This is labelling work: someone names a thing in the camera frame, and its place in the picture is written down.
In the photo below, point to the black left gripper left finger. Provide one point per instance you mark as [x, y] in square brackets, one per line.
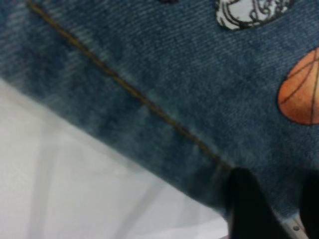
[246, 206]

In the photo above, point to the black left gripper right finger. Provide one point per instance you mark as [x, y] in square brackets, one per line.
[312, 204]

